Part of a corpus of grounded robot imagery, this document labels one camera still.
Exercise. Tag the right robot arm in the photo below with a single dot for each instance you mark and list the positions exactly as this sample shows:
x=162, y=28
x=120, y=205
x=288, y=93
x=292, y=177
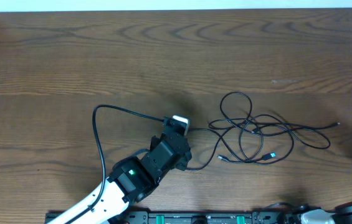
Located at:
x=341, y=215

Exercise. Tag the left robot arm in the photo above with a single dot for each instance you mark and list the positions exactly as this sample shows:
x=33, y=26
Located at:
x=130, y=181

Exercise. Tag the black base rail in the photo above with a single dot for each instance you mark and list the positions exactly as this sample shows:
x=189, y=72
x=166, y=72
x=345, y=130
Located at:
x=275, y=213

